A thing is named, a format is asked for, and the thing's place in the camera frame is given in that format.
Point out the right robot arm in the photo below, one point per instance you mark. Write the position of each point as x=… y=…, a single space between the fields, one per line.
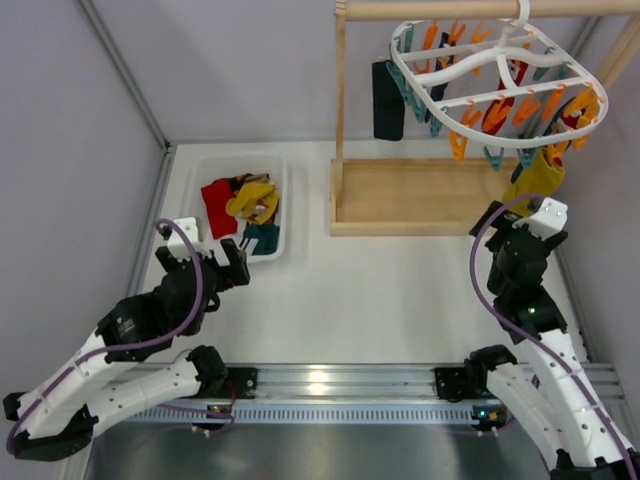
x=539 y=378

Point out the aluminium mounting rail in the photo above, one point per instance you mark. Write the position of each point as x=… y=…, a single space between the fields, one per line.
x=358 y=395

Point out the red sock in basket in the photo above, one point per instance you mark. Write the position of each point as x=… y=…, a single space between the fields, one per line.
x=215 y=197

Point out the teal sock in basket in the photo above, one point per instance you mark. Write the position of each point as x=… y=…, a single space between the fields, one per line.
x=266 y=235

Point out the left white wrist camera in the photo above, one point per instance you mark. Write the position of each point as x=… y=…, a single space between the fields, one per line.
x=185 y=239

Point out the dark green sock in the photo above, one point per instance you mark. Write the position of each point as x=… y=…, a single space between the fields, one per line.
x=565 y=119

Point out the wooden drying rack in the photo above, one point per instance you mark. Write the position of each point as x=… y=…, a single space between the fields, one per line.
x=432 y=196

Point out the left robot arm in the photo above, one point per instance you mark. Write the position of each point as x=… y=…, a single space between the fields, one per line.
x=82 y=401

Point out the white round clip hanger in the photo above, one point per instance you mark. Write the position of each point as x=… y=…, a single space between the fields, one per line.
x=449 y=77

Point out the yellow sock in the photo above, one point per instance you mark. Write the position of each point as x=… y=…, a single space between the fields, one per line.
x=255 y=202
x=544 y=177

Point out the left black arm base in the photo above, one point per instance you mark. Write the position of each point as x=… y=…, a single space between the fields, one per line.
x=237 y=383

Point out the white plastic basket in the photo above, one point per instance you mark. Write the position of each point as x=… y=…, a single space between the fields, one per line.
x=207 y=169

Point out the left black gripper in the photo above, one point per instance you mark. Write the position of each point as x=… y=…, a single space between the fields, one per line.
x=201 y=267

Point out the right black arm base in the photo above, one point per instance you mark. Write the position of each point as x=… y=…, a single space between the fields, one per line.
x=456 y=384

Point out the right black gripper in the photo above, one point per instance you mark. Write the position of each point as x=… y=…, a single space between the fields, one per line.
x=520 y=235

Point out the dark navy sock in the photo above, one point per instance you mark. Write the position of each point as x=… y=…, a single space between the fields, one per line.
x=388 y=104

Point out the brown striped sock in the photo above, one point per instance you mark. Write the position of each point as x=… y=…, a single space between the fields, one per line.
x=240 y=180

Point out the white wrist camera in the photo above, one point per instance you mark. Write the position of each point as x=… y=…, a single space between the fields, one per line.
x=185 y=239
x=549 y=219

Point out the red christmas sock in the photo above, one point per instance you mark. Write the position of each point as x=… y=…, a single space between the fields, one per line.
x=499 y=110

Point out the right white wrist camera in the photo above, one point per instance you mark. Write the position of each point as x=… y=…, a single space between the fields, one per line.
x=549 y=219

